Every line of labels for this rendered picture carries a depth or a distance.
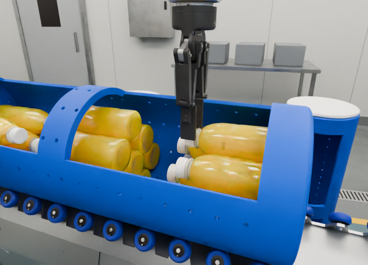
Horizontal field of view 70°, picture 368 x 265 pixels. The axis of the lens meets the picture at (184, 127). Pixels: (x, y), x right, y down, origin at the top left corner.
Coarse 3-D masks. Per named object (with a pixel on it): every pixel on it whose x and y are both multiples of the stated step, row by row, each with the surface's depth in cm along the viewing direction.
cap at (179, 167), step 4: (180, 160) 48; (184, 160) 48; (176, 164) 48; (180, 164) 48; (184, 164) 48; (176, 168) 48; (180, 168) 48; (184, 168) 47; (176, 172) 48; (180, 172) 48; (176, 176) 49; (180, 176) 48; (184, 176) 48
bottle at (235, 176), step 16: (192, 160) 49; (208, 160) 46; (224, 160) 45; (240, 160) 45; (192, 176) 46; (208, 176) 44; (224, 176) 43; (240, 176) 43; (256, 176) 42; (224, 192) 44; (240, 192) 43; (256, 192) 42
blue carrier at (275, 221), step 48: (0, 96) 82; (48, 96) 78; (96, 96) 54; (144, 96) 62; (48, 144) 49; (288, 144) 37; (48, 192) 53; (96, 192) 47; (144, 192) 43; (192, 192) 40; (288, 192) 35; (192, 240) 46; (240, 240) 40; (288, 240) 36
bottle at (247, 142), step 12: (204, 132) 50; (216, 132) 48; (228, 132) 48; (240, 132) 47; (252, 132) 46; (264, 132) 46; (204, 144) 49; (216, 144) 48; (228, 144) 47; (240, 144) 46; (252, 144) 46; (264, 144) 45; (240, 156) 47; (252, 156) 46
